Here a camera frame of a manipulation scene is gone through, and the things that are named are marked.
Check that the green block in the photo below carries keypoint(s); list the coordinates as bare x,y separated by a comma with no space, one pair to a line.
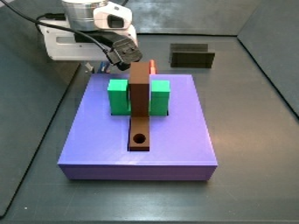
161,91
118,97

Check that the red peg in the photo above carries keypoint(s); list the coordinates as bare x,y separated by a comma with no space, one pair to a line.
153,67

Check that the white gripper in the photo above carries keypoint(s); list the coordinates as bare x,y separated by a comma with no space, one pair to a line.
67,44

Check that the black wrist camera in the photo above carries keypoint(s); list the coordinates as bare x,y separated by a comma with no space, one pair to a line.
123,53

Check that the black angle fixture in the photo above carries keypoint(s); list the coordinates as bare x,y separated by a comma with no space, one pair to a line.
191,56

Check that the blue peg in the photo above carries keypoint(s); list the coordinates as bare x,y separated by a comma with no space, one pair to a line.
103,67

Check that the green right block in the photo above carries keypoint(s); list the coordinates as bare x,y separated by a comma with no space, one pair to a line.
161,91

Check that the green left block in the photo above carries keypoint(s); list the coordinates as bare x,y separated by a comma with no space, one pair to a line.
118,97

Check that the brown L-shaped bracket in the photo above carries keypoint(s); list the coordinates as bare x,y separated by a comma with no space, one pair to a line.
139,98

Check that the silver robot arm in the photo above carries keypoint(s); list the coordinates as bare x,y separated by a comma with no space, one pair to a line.
103,19

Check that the purple base block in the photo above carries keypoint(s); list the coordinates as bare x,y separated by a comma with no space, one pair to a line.
95,150

